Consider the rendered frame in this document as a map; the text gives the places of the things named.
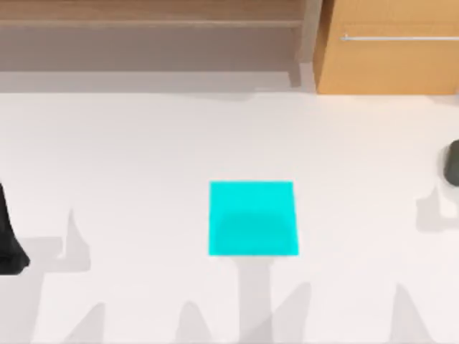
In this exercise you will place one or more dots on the wooden cupboard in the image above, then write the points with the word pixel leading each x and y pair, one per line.
pixel 387 68

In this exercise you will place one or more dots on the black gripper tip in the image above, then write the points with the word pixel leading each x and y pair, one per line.
pixel 8 247

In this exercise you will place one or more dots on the flat cyan square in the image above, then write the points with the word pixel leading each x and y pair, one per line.
pixel 252 218

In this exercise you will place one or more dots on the dark grey rounded object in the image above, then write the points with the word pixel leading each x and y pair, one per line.
pixel 453 163

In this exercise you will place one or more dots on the wooden open shelf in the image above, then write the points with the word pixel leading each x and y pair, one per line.
pixel 150 36

